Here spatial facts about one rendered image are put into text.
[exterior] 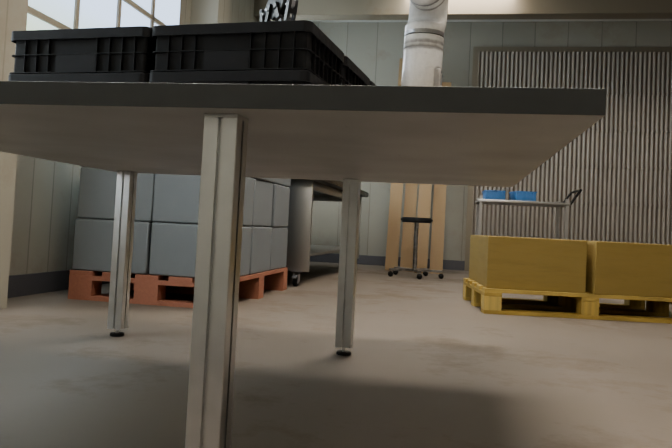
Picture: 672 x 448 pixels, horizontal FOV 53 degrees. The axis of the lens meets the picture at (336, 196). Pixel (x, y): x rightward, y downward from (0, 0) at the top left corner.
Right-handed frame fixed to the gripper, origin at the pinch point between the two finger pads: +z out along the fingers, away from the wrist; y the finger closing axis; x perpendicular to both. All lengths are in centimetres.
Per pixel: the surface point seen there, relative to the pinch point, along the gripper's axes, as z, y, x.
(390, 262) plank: 82, 448, -439
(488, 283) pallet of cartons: 73, 135, -240
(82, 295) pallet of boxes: 90, 250, -35
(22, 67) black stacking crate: 8, 46, 46
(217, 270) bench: 51, -36, 30
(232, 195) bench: 39, -37, 29
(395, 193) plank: 2, 462, -454
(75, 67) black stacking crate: 8.0, 32.8, 36.4
